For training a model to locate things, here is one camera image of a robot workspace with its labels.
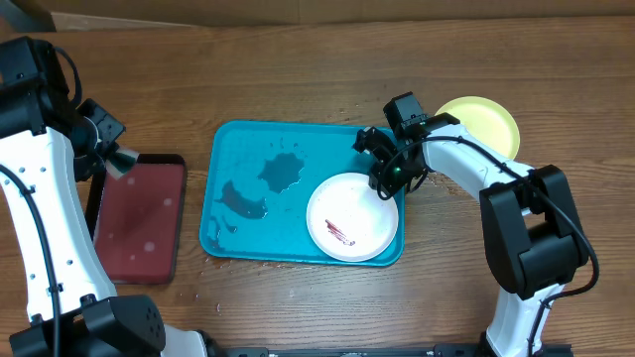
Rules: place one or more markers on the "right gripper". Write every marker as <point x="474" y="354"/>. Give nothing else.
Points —
<point x="393" y="186"/>

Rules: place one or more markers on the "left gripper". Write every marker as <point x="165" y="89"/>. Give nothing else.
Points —
<point x="113" y="128"/>

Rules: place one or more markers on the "green scrubbing sponge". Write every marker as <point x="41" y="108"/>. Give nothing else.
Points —
<point x="121" y="162"/>

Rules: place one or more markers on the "white plate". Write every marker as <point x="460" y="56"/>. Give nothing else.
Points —
<point x="351" y="224"/>

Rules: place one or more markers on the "yellow-green plate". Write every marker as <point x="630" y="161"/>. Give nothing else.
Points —
<point x="487" y="121"/>

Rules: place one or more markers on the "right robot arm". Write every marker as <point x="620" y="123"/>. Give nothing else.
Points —
<point x="532" y="236"/>

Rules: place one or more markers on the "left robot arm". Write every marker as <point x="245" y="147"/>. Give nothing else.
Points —
<point x="73" y="306"/>

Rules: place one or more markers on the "black tray with red water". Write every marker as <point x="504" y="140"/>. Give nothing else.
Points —
<point x="135" y="221"/>

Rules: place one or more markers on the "blue plastic tray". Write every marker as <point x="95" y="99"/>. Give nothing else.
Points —
<point x="260" y="178"/>

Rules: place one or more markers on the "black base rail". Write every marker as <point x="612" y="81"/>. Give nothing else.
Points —
<point x="439" y="350"/>

